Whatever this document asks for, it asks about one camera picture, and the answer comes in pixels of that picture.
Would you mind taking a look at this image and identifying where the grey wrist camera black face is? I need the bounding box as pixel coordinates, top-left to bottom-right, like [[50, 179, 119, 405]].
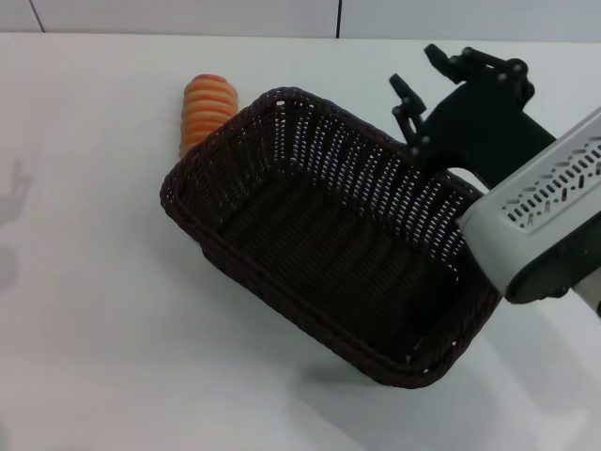
[[457, 106, 601, 304]]

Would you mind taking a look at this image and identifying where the orange striped bread roll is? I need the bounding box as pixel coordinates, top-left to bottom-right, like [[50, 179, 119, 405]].
[[177, 73, 239, 159]]

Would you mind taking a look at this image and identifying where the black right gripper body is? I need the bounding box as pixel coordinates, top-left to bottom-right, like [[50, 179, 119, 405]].
[[415, 74, 559, 190]]

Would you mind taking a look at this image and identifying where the dark brown woven basket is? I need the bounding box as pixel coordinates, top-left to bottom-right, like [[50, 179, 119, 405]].
[[159, 86, 503, 390]]

